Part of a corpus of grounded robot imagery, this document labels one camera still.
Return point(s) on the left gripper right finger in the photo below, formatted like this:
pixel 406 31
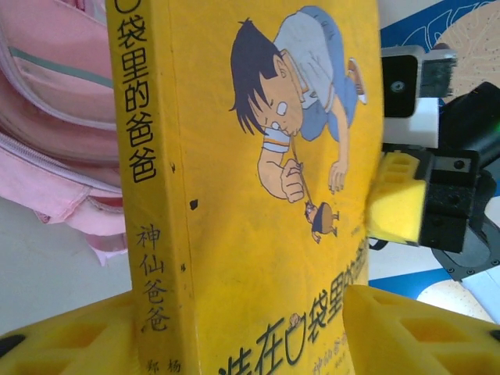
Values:
pixel 422 340

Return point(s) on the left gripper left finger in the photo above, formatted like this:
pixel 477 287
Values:
pixel 70 340

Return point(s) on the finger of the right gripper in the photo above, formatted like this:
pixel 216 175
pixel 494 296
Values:
pixel 396 203

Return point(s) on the yellow cartoon book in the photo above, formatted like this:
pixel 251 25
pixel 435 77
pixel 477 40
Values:
pixel 234 234

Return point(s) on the pink backpack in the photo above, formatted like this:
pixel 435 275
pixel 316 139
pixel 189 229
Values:
pixel 58 117

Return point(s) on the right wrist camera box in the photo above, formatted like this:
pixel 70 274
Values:
pixel 398 90

